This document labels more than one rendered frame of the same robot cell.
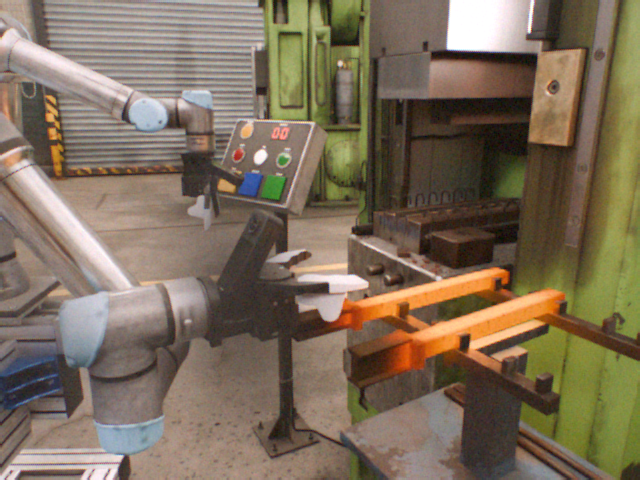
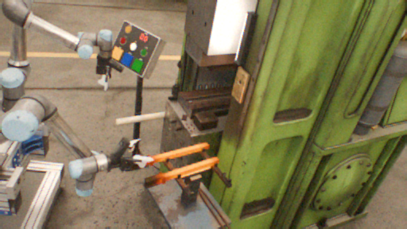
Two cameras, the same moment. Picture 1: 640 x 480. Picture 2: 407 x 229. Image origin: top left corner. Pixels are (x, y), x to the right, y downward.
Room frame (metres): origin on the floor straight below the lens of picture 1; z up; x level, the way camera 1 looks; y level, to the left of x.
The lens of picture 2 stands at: (-0.65, -0.10, 2.21)
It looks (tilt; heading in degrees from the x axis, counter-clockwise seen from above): 35 degrees down; 354
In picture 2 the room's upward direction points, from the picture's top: 11 degrees clockwise
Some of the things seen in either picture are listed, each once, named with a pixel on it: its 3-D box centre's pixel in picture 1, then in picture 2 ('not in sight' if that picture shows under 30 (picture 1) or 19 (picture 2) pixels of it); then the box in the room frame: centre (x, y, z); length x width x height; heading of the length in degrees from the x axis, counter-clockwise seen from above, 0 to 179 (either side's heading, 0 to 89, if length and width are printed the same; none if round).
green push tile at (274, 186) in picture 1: (274, 188); (137, 65); (1.53, 0.15, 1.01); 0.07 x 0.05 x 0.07; 52
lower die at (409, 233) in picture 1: (459, 219); (214, 99); (1.33, -0.37, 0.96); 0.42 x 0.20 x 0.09; 117
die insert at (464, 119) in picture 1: (487, 110); (230, 61); (1.32, -0.42, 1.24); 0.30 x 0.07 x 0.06; 117
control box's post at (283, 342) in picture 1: (283, 307); (137, 110); (1.69, 0.14, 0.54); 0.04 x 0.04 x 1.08; 27
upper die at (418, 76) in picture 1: (471, 78); (226, 48); (1.33, -0.37, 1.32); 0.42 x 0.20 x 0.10; 117
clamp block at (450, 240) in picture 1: (462, 247); (206, 121); (1.10, -0.32, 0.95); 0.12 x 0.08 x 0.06; 117
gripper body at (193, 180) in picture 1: (200, 174); (104, 64); (1.36, 0.33, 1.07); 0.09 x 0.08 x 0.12; 91
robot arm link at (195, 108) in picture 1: (197, 112); (105, 40); (1.36, 0.32, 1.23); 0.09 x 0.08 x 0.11; 99
